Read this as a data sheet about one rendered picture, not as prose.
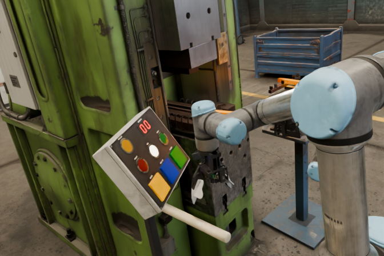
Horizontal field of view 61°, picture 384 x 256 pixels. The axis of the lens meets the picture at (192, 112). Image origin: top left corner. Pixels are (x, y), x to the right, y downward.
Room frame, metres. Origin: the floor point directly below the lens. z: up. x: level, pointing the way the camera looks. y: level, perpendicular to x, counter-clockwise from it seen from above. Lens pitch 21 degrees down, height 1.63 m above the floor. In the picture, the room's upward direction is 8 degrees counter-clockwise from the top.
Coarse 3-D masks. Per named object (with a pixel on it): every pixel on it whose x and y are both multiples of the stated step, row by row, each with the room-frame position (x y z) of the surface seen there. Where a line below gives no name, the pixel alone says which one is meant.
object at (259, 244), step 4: (256, 236) 1.74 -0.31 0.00; (256, 240) 1.71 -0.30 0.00; (260, 240) 1.70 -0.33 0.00; (256, 244) 1.67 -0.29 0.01; (260, 244) 1.67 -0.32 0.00; (264, 244) 1.66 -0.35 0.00; (252, 248) 1.64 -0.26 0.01; (256, 248) 1.64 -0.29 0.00; (260, 248) 1.63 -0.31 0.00; (264, 248) 1.63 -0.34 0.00; (248, 252) 1.61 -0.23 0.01; (252, 252) 1.61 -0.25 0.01; (256, 252) 1.61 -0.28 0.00; (260, 252) 1.60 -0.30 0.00; (264, 252) 1.60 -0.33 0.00; (268, 252) 1.59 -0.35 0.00
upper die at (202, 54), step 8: (192, 48) 1.50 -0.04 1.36; (200, 48) 1.54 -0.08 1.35; (208, 48) 1.58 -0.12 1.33; (160, 56) 1.62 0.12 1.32; (168, 56) 1.58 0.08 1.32; (176, 56) 1.54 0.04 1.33; (184, 56) 1.51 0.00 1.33; (192, 56) 1.49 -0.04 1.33; (200, 56) 1.53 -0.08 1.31; (208, 56) 1.58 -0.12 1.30; (216, 56) 1.62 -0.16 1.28; (168, 64) 1.59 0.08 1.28; (176, 64) 1.55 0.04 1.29; (184, 64) 1.51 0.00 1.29; (192, 64) 1.49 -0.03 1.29; (200, 64) 1.53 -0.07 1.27
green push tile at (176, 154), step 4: (176, 148) 1.17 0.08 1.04; (172, 152) 1.13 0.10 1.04; (176, 152) 1.15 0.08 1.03; (180, 152) 1.17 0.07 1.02; (172, 156) 1.11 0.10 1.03; (176, 156) 1.13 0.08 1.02; (180, 156) 1.15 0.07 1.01; (184, 156) 1.17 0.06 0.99; (176, 160) 1.11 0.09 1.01; (180, 160) 1.13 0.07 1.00; (184, 160) 1.15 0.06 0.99; (176, 164) 1.11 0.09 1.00; (180, 164) 1.12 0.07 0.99; (180, 168) 1.10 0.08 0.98
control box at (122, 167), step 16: (144, 112) 1.19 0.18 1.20; (128, 128) 1.06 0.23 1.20; (160, 128) 1.19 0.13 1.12; (112, 144) 0.95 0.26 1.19; (144, 144) 1.06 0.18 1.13; (160, 144) 1.12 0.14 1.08; (176, 144) 1.20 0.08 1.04; (96, 160) 0.95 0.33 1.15; (112, 160) 0.93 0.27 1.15; (128, 160) 0.94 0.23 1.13; (144, 160) 0.99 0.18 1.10; (160, 160) 1.06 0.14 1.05; (112, 176) 0.93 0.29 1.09; (128, 176) 0.91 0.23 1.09; (144, 176) 0.94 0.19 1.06; (128, 192) 0.92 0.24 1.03; (144, 192) 0.90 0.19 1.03; (144, 208) 0.90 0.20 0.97; (160, 208) 0.89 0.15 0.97
